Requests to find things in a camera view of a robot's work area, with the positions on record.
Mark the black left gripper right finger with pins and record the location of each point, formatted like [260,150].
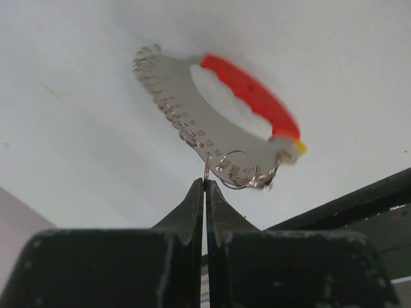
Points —
[289,268]

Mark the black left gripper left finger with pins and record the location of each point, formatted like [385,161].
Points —
[143,267]

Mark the metal key organizer red handle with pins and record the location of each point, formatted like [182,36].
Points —
[238,158]

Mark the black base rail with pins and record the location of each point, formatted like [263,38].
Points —
[381,211]

